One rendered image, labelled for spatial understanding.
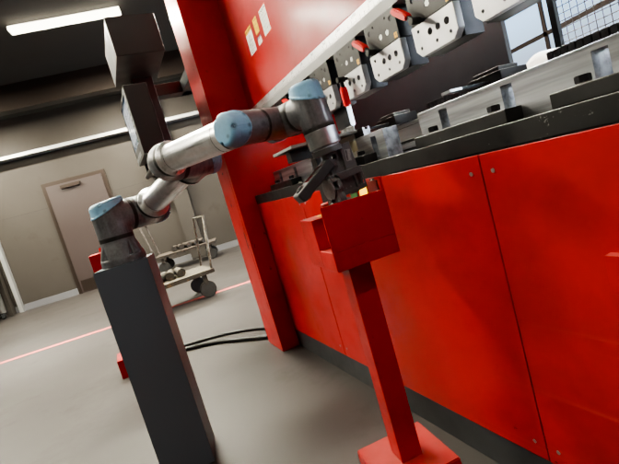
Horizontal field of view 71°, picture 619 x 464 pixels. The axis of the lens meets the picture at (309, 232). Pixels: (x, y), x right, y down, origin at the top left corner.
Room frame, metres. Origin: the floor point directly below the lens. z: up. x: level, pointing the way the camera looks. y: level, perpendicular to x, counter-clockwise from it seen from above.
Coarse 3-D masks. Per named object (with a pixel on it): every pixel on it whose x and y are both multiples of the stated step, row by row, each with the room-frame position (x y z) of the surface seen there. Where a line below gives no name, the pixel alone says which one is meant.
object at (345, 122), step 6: (342, 108) 1.61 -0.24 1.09; (348, 108) 1.59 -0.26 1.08; (336, 114) 1.66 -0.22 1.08; (342, 114) 1.62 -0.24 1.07; (348, 114) 1.58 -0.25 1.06; (336, 120) 1.67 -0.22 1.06; (342, 120) 1.63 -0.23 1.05; (348, 120) 1.59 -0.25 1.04; (354, 120) 1.59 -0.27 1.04; (342, 126) 1.64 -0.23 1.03; (348, 126) 1.61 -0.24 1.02; (354, 126) 1.59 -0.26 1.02; (342, 132) 1.67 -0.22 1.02
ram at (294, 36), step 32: (224, 0) 2.30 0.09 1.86; (256, 0) 1.96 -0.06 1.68; (288, 0) 1.71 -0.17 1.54; (320, 0) 1.52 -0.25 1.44; (352, 0) 1.36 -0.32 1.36; (384, 0) 1.23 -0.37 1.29; (288, 32) 1.77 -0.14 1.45; (320, 32) 1.56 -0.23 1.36; (352, 32) 1.40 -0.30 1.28; (256, 64) 2.15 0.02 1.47; (288, 64) 1.84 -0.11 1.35; (320, 64) 1.62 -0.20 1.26; (256, 96) 2.25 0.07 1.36
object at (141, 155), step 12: (132, 84) 2.31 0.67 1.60; (144, 84) 2.33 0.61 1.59; (132, 96) 2.30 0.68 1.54; (144, 96) 2.32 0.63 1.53; (132, 108) 2.29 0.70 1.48; (144, 108) 2.32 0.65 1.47; (132, 120) 2.33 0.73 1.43; (144, 120) 2.31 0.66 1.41; (156, 120) 2.33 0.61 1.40; (144, 132) 2.30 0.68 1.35; (156, 132) 2.33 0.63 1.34; (132, 144) 2.69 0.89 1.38; (144, 144) 2.30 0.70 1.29; (156, 144) 2.32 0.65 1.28; (144, 156) 2.36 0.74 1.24
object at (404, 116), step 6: (390, 114) 1.70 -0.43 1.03; (396, 114) 1.68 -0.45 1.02; (402, 114) 1.68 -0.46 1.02; (408, 114) 1.69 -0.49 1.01; (414, 114) 1.70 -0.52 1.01; (384, 120) 1.72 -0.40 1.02; (390, 120) 1.69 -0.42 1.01; (396, 120) 1.66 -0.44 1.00; (402, 120) 1.67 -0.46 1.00; (408, 120) 1.69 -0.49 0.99; (372, 126) 1.67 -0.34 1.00; (378, 126) 1.68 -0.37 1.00; (384, 126) 1.73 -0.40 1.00
